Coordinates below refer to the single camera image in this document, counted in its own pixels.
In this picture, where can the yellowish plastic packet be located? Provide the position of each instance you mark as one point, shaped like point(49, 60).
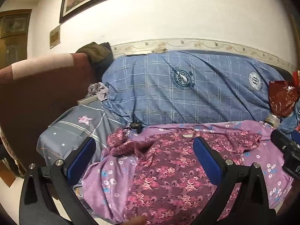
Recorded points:
point(271, 119)

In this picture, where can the purple floral bedsheet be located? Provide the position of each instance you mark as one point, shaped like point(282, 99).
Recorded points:
point(105, 175)

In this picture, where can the blue jeans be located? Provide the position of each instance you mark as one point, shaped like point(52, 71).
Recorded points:
point(290, 121)

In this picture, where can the grey crumpled cloth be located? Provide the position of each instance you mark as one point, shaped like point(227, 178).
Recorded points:
point(98, 90)

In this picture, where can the dark red headboard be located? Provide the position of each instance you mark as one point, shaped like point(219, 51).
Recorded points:
point(35, 98)

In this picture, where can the small wall plaque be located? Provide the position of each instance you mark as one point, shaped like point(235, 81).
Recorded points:
point(55, 37)

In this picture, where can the maroon floral garment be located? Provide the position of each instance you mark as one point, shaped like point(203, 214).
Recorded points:
point(164, 180)

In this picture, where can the white flat box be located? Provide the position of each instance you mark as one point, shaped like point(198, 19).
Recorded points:
point(86, 100)

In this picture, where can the olive green clothes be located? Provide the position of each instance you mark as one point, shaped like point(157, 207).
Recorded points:
point(93, 50)

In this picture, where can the wooden door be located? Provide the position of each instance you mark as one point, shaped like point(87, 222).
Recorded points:
point(14, 39)

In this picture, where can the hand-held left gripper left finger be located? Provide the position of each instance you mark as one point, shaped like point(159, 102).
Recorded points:
point(80, 160)

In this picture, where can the blue plaid quilt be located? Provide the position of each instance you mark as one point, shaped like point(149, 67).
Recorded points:
point(152, 86)

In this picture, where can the cream crumpled cloth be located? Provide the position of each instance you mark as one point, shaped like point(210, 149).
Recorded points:
point(160, 49)

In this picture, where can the red paper bag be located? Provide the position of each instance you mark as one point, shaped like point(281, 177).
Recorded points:
point(296, 77)

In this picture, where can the grey star print pillow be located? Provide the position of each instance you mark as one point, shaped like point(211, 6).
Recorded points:
point(70, 126)

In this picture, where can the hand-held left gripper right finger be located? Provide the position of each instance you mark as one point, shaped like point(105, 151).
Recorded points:
point(208, 161)

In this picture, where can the red plastic bag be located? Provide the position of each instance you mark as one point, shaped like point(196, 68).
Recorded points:
point(281, 98)

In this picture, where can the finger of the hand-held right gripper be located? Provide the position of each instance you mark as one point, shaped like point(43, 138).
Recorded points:
point(279, 139)
point(296, 137)

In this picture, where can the small black device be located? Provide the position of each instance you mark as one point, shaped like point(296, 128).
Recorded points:
point(135, 125)

